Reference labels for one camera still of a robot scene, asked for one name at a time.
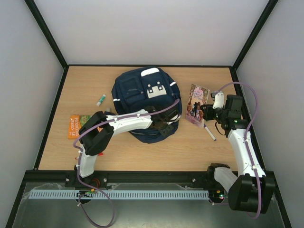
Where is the pink illustrated paperback book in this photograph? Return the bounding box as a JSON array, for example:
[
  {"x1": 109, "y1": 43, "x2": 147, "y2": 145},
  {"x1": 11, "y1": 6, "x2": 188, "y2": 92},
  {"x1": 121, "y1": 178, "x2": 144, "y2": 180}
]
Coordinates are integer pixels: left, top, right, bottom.
[{"x1": 185, "y1": 84, "x2": 210, "y2": 128}]

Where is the navy blue student backpack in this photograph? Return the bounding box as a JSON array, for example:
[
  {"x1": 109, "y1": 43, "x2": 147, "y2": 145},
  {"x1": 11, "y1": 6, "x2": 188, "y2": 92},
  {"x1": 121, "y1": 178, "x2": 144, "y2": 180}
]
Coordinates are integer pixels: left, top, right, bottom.
[{"x1": 111, "y1": 66, "x2": 183, "y2": 144}]

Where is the orange Treehouse children's book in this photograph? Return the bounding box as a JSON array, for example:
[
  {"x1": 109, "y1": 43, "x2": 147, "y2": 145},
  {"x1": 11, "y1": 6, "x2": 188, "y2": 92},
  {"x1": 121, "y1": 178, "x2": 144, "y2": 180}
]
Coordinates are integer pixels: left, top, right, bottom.
[{"x1": 67, "y1": 115, "x2": 92, "y2": 140}]

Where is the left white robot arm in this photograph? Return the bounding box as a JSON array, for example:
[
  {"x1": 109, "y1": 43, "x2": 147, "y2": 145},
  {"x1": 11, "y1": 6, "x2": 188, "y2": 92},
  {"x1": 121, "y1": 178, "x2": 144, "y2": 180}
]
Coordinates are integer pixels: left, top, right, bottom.
[{"x1": 73, "y1": 106, "x2": 181, "y2": 178}]

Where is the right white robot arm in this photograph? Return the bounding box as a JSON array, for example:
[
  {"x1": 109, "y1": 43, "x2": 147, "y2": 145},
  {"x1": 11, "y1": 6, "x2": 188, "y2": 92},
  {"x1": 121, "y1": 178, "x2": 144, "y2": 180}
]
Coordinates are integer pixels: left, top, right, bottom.
[{"x1": 202, "y1": 92, "x2": 276, "y2": 214}]

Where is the purple capped marker pen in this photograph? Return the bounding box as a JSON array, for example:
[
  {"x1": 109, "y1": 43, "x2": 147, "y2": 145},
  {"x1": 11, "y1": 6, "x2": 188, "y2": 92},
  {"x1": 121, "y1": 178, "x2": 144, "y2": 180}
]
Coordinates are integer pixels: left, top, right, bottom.
[{"x1": 204, "y1": 124, "x2": 217, "y2": 141}]

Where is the green capped glue stick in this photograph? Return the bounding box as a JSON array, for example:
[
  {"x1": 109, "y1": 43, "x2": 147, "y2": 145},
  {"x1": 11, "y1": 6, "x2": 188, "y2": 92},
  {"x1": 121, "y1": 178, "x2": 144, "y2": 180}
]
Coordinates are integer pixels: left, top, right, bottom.
[{"x1": 96, "y1": 94, "x2": 106, "y2": 106}]

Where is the red capped marker pen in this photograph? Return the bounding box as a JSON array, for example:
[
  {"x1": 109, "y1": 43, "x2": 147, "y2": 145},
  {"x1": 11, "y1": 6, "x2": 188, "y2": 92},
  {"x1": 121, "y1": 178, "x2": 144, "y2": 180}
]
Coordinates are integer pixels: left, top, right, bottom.
[{"x1": 75, "y1": 152, "x2": 103, "y2": 160}]

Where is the right controller circuit board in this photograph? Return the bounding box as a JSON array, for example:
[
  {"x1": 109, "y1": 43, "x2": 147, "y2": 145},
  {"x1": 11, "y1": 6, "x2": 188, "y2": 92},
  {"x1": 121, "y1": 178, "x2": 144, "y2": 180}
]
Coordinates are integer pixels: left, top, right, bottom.
[{"x1": 209, "y1": 189, "x2": 228, "y2": 200}]

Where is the controller circuit board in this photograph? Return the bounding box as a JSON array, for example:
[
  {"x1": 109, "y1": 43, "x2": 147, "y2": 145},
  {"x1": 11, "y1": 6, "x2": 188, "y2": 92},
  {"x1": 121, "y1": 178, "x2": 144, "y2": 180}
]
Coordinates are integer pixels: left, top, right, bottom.
[
  {"x1": 209, "y1": 189, "x2": 228, "y2": 200},
  {"x1": 76, "y1": 189, "x2": 98, "y2": 198}
]

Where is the left controller circuit board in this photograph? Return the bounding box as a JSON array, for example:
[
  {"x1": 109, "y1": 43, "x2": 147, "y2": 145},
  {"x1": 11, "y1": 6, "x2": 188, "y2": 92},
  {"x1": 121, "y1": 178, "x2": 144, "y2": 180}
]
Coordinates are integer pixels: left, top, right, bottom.
[{"x1": 76, "y1": 189, "x2": 98, "y2": 198}]

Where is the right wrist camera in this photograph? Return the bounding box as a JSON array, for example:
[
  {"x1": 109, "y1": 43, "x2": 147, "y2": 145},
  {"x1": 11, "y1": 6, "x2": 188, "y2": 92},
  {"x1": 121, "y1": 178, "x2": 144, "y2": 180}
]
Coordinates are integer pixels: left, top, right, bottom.
[{"x1": 211, "y1": 91, "x2": 225, "y2": 109}]

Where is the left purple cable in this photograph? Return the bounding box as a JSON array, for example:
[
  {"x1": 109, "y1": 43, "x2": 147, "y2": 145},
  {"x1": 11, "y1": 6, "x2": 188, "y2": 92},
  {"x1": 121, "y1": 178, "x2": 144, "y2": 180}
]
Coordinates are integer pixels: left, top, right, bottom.
[{"x1": 72, "y1": 98, "x2": 181, "y2": 226}]

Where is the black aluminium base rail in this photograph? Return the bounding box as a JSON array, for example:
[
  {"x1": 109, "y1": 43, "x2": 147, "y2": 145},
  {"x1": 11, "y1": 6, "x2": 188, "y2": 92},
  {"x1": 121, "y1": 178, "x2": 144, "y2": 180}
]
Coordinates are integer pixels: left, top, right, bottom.
[{"x1": 22, "y1": 170, "x2": 223, "y2": 190}]

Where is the light blue slotted cable duct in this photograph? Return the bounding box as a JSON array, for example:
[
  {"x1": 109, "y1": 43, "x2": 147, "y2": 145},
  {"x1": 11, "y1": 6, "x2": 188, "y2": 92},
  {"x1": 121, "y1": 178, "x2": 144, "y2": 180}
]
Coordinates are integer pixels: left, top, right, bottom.
[{"x1": 28, "y1": 190, "x2": 209, "y2": 200}]

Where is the black enclosure frame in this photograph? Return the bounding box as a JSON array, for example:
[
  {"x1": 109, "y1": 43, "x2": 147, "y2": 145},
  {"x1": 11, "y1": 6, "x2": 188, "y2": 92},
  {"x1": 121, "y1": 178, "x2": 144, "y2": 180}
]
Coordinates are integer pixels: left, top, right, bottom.
[{"x1": 5, "y1": 0, "x2": 292, "y2": 228}]

